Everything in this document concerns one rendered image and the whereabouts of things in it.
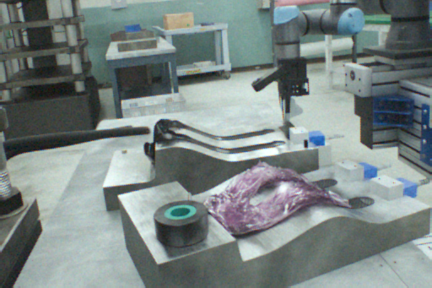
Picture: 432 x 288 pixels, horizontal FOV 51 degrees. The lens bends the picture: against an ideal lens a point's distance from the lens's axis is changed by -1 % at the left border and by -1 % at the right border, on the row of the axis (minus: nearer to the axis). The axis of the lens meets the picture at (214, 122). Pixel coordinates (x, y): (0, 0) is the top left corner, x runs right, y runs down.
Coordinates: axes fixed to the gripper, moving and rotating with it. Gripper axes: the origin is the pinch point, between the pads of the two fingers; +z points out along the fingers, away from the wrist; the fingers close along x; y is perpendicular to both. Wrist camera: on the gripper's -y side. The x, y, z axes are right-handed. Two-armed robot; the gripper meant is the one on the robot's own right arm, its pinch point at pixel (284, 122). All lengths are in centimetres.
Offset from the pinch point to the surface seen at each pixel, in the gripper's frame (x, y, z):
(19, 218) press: -33, -73, 7
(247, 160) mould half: -38.5, -18.8, -3.0
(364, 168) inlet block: -49.0, 4.3, -2.0
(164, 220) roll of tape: -76, -37, -10
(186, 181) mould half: -39, -33, 0
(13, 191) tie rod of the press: -26, -76, 2
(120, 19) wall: 608, -104, -21
